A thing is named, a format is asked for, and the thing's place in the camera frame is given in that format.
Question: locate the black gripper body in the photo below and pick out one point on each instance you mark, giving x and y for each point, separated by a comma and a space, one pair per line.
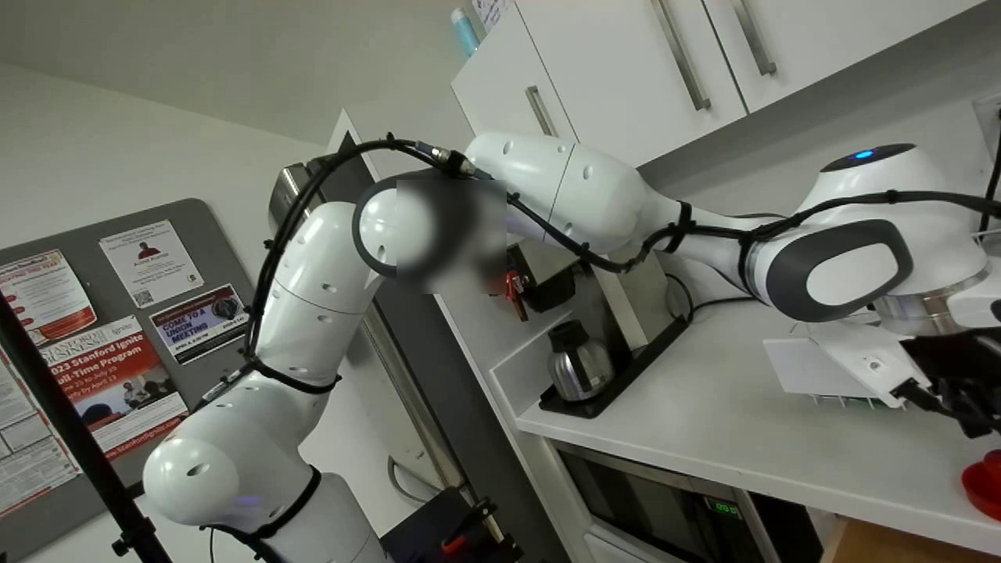
965, 362

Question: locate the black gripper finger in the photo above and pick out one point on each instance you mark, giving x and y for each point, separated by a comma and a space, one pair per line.
926, 395
971, 411

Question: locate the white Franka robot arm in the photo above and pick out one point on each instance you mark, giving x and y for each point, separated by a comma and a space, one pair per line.
314, 293

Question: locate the under-counter microwave oven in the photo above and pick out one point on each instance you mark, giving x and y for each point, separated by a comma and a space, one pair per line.
668, 510

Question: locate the black coffee maker machine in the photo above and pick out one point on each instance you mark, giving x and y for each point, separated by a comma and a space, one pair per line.
635, 315

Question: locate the red coffee maker spigot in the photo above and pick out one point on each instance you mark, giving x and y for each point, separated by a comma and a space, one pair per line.
513, 296

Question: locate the large white upper cabinet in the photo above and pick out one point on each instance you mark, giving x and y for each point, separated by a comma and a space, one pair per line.
627, 64

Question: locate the tall dark cabinet panel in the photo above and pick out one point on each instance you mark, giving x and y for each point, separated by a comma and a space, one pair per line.
447, 395

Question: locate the blue bottle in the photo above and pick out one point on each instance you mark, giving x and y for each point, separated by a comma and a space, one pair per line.
465, 32

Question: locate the grey notice board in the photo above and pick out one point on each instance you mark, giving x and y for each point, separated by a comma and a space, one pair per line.
220, 239

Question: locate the dark printed poster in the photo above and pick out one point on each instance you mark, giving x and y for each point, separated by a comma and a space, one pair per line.
201, 322

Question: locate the white poster with figure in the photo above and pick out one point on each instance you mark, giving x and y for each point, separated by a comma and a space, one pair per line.
151, 264

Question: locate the large red white poster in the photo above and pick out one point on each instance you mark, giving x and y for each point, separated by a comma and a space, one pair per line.
115, 386

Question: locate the black tripod pole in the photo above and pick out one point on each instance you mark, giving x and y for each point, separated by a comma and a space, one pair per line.
72, 438

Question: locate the small red white poster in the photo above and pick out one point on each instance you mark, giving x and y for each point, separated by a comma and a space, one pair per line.
45, 296

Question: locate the white text poster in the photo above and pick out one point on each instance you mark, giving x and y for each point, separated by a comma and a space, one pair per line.
27, 448

